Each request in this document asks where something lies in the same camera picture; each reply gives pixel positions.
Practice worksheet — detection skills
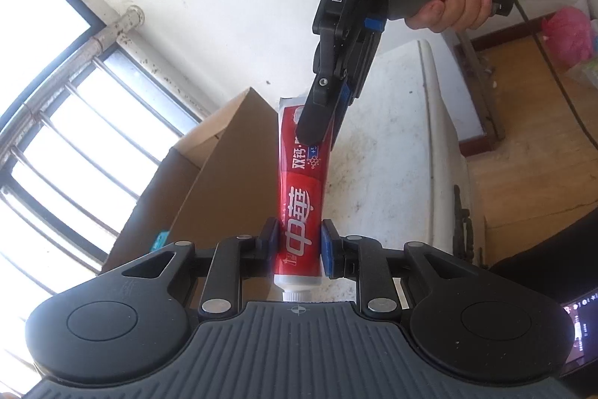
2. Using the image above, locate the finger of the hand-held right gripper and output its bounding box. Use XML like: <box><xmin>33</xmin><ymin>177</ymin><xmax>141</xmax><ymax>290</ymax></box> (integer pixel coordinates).
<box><xmin>296</xmin><ymin>74</ymin><xmax>349</xmax><ymax>146</ymax></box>
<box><xmin>335</xmin><ymin>80</ymin><xmax>364</xmax><ymax>106</ymax></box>

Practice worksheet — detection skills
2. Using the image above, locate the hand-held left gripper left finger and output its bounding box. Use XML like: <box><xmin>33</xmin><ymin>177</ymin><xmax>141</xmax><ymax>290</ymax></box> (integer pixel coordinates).
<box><xmin>119</xmin><ymin>217</ymin><xmax>282</xmax><ymax>318</ymax></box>

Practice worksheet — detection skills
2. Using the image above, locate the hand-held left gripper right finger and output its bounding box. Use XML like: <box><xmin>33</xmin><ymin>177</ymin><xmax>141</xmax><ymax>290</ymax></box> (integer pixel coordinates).
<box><xmin>320</xmin><ymin>219</ymin><xmax>489</xmax><ymax>318</ymax></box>

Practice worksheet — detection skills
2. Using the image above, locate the red toothpaste tube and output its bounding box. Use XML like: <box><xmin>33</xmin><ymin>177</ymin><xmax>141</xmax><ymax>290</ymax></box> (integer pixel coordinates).
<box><xmin>272</xmin><ymin>96</ymin><xmax>333</xmax><ymax>303</ymax></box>

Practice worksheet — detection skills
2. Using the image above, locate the brown cardboard box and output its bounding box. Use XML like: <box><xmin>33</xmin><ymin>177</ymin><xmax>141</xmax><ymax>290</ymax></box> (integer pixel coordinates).
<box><xmin>100</xmin><ymin>87</ymin><xmax>281</xmax><ymax>276</ymax></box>

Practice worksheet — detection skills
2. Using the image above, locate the black metal object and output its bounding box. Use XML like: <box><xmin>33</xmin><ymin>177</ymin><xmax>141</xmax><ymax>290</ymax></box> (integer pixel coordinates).
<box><xmin>452</xmin><ymin>186</ymin><xmax>476</xmax><ymax>262</ymax></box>

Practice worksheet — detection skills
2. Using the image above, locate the pink plush object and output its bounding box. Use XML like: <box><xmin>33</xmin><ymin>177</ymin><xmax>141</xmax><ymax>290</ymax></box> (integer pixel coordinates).
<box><xmin>542</xmin><ymin>5</ymin><xmax>593</xmax><ymax>73</ymax></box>

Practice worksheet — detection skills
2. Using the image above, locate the person's leg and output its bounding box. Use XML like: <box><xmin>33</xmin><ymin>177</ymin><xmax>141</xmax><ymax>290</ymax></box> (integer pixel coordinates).
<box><xmin>490</xmin><ymin>212</ymin><xmax>598</xmax><ymax>301</ymax></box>

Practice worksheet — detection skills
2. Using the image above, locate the smartphone screen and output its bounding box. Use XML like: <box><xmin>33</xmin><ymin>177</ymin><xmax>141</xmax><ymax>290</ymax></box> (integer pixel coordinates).
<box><xmin>561</xmin><ymin>289</ymin><xmax>598</xmax><ymax>378</ymax></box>

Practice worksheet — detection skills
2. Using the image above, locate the wooden frame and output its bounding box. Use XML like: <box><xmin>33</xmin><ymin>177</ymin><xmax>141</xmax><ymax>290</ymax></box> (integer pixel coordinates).
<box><xmin>453</xmin><ymin>32</ymin><xmax>510</xmax><ymax>157</ymax></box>

